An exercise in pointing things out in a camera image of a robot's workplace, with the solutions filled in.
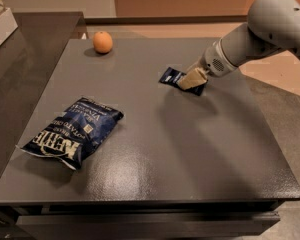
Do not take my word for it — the orange fruit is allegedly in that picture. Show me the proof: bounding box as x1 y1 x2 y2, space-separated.
93 31 113 54

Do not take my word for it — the dark side counter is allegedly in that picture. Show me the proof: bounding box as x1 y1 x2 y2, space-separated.
0 11 88 195

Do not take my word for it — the blue kettle chips bag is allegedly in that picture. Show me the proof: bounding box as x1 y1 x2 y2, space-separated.
21 97 124 170

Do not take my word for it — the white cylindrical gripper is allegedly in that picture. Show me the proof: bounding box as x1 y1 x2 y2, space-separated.
177 41 237 90

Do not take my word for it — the dark blue rxbar wrapper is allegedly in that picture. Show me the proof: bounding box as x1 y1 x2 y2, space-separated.
159 67 206 96

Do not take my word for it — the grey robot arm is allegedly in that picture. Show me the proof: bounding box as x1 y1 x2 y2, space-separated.
177 0 300 90

